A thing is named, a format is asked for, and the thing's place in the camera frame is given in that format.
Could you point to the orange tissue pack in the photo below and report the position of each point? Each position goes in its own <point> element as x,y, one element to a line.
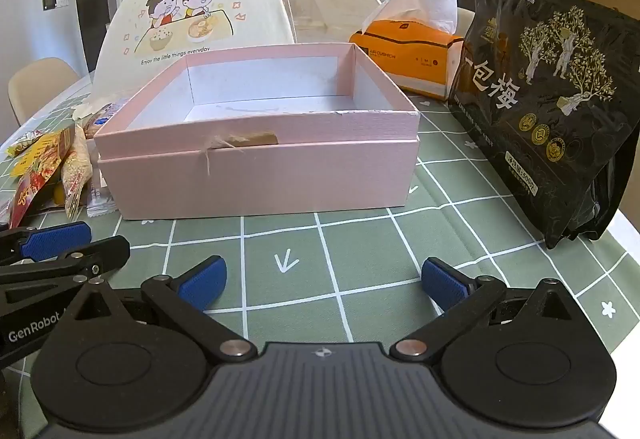
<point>400,54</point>

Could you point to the pink cardboard box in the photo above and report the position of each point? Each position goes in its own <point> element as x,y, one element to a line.
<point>260,179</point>

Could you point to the wall control panel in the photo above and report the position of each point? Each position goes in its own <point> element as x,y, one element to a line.
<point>49,1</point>

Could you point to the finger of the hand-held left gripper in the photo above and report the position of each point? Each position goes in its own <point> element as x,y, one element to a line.
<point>100,251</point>
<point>55,239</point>

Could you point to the small white snack packet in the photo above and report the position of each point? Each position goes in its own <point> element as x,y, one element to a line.
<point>100,205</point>

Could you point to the large black snack bag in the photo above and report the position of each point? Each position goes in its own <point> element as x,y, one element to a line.
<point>550,119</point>

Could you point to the green checkered tablecloth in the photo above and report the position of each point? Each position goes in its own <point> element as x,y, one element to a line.
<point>350,244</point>

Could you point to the yellow snack packet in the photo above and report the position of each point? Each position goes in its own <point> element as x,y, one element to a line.
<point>35,156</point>

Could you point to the clear bread snack packet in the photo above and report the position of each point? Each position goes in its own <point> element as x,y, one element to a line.
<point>102,116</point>

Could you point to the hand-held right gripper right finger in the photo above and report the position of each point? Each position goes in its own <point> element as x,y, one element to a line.
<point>442,284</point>

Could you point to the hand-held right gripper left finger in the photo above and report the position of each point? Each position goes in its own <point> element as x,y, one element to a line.
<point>202,281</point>

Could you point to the beige chair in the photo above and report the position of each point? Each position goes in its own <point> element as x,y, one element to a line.
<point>466,21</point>
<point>40,89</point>

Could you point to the clear grain snack packet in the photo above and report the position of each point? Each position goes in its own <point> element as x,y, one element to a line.
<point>77,169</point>

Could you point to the red snack packet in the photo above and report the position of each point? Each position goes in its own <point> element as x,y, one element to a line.
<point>30,194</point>

